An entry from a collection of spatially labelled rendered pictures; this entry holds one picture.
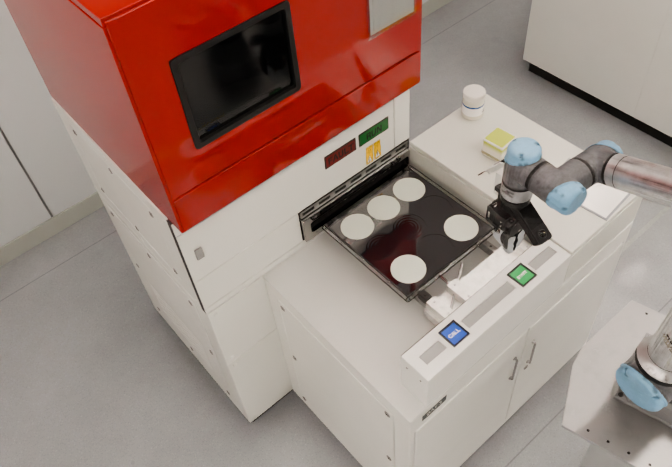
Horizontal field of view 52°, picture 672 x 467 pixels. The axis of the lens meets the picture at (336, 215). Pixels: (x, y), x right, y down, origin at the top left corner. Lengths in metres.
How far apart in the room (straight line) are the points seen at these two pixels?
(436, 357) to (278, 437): 1.12
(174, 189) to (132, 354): 1.54
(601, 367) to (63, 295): 2.32
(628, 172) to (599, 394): 0.62
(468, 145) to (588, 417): 0.87
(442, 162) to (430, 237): 0.26
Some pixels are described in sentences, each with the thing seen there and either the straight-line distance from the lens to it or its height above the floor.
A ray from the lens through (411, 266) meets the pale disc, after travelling 1.94.
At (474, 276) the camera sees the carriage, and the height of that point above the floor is 0.88.
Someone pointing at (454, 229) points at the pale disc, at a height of 0.90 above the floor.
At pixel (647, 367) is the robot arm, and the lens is 1.59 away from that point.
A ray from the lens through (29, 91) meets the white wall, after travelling 3.15.
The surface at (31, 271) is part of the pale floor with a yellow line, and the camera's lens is 3.49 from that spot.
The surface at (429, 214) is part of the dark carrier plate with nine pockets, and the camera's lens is 2.07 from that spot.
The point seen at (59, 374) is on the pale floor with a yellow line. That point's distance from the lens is 3.10.
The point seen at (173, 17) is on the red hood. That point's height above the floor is 1.76.
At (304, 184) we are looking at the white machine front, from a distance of 1.94.
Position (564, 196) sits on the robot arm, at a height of 1.38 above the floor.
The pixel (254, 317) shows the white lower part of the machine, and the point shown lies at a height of 0.66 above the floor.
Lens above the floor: 2.46
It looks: 49 degrees down
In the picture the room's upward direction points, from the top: 6 degrees counter-clockwise
